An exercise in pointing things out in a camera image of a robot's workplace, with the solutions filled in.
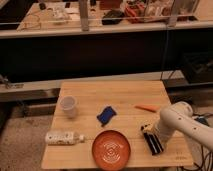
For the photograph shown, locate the black power box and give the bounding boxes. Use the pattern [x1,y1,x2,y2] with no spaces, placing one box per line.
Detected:
[194,117,210,127]

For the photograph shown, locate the white plastic bottle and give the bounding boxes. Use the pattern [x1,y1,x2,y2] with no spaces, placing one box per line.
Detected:
[45,131,85,145]

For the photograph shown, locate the blue sponge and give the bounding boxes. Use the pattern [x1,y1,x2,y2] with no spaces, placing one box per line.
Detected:
[97,106,116,126]

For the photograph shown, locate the orange round plate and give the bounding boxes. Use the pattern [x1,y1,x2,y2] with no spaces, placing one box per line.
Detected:
[92,130,131,171]

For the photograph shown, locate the grey metal post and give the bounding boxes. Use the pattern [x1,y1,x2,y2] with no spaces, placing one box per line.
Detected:
[79,0,89,31]

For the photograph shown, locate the red orange cloth pile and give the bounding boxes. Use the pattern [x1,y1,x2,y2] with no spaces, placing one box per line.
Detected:
[124,3,145,23]

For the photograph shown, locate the black bag on shelf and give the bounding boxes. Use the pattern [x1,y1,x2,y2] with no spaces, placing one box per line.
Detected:
[102,10,124,25]

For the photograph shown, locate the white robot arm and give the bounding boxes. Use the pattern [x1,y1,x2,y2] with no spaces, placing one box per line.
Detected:
[152,101,213,152]

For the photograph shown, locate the orange carrot piece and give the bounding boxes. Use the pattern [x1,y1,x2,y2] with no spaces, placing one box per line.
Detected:
[135,105,159,113]

